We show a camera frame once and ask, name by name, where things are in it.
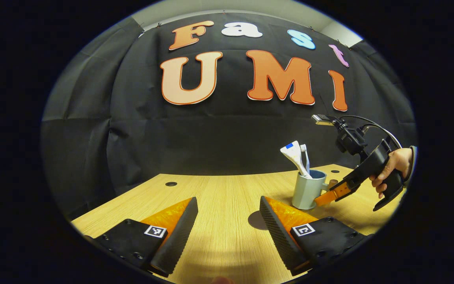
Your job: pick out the white toothpaste tube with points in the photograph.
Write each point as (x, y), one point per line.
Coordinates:
(293, 156)

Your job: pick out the round dark brown coaster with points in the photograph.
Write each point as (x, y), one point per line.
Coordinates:
(256, 221)

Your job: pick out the black backdrop cloth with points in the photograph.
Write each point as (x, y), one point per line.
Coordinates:
(219, 134)

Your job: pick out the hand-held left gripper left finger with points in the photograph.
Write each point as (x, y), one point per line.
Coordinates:
(179, 236)

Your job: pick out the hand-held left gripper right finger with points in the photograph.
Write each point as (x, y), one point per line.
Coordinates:
(276, 236)

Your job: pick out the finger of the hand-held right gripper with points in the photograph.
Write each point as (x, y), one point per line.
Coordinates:
(331, 195)

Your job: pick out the white toothbrush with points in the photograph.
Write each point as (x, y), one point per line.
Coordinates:
(305, 156)

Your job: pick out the wooden desktop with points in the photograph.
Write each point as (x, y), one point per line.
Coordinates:
(223, 221)

